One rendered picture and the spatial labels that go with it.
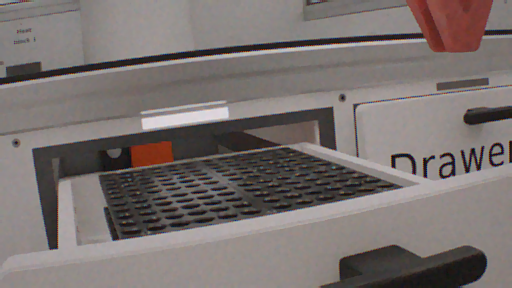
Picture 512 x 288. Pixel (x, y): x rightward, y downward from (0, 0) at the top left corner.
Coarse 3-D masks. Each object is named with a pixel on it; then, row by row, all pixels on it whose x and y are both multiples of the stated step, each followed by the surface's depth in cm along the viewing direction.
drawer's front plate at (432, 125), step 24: (432, 96) 62; (456, 96) 62; (480, 96) 64; (504, 96) 65; (360, 120) 60; (384, 120) 60; (408, 120) 61; (432, 120) 62; (456, 120) 63; (504, 120) 65; (360, 144) 60; (384, 144) 60; (408, 144) 61; (432, 144) 62; (456, 144) 63; (480, 144) 64; (504, 144) 66; (408, 168) 61; (432, 168) 62; (456, 168) 63
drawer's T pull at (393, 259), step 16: (352, 256) 23; (368, 256) 23; (384, 256) 23; (400, 256) 22; (416, 256) 22; (432, 256) 22; (448, 256) 21; (464, 256) 21; (480, 256) 21; (352, 272) 22; (368, 272) 21; (384, 272) 21; (400, 272) 21; (416, 272) 21; (432, 272) 21; (448, 272) 21; (464, 272) 21; (480, 272) 22
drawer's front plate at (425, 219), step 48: (384, 192) 26; (432, 192) 25; (480, 192) 25; (144, 240) 22; (192, 240) 22; (240, 240) 22; (288, 240) 23; (336, 240) 23; (384, 240) 24; (432, 240) 25; (480, 240) 26
